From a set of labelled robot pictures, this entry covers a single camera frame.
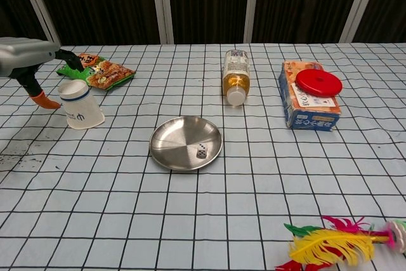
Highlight green orange snack bag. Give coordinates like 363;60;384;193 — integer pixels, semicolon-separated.
56;52;136;91

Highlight orange blue cardboard box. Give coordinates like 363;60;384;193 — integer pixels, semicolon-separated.
278;60;343;133

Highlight white paper cup blue band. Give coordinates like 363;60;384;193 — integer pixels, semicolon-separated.
58;79;106;130

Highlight red round plastic disc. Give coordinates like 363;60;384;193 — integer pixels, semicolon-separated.
295;69;344;97

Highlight round stainless steel plate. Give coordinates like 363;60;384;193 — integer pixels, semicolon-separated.
149;116;225;172

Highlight white die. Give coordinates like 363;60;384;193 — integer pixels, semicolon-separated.
195;143;209;159

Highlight colourful feather shuttlecock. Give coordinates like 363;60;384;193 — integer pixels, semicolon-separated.
274;216;406;271

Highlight plastic bottle of yellow tea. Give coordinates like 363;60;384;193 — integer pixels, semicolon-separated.
221;49;252;108

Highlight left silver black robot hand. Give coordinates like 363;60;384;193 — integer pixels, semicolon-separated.
0;37;86;110

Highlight white black checkered tablecloth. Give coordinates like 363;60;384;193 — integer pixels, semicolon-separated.
0;43;406;271

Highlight white metal frame post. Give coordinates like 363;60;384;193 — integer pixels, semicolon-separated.
14;0;62;46
150;0;174;44
243;0;270;44
340;0;385;44

